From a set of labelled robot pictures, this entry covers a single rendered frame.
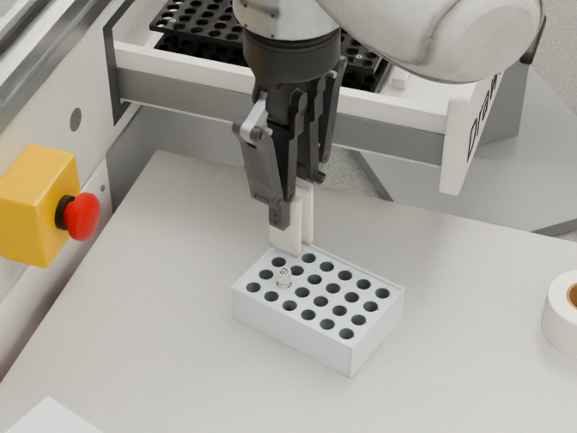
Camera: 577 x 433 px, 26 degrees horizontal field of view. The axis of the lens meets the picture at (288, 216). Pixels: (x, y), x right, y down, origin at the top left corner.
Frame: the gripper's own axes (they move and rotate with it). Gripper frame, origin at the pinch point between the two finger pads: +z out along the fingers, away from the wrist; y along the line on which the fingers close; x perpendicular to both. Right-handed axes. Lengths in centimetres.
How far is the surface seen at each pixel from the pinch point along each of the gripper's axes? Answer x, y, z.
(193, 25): -19.0, -11.0, -6.3
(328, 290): 5.0, 1.6, 5.1
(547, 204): -14, -103, 80
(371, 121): 1.0, -11.1, -3.5
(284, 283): 2.2, 4.2, 3.6
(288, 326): 4.5, 6.9, 5.2
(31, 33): -20.3, 7.9, -15.3
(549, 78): -33, -143, 84
